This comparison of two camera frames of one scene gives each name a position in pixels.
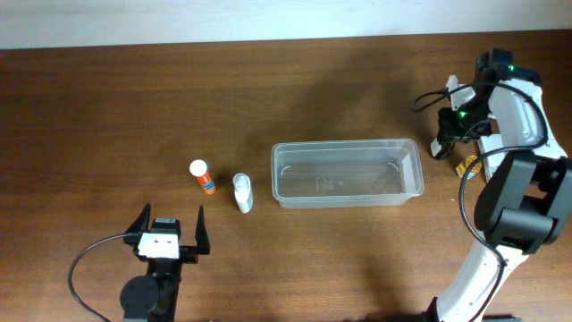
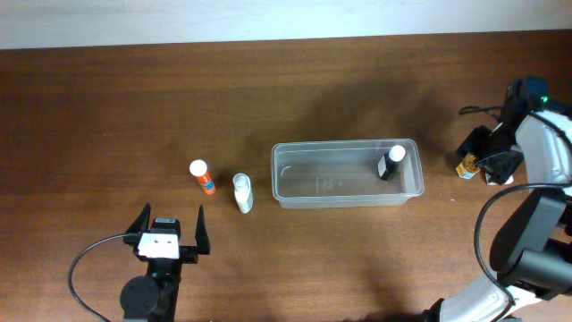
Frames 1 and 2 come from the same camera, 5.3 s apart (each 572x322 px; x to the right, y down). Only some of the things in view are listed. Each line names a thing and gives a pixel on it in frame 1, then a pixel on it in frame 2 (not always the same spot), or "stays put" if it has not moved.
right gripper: [450, 132] to [498, 172]
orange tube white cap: [198, 168] stays put
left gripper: [190, 254] stays put
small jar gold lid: [461, 167] stays put
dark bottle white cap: [439, 150] to [389, 163]
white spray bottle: [243, 192] stays put
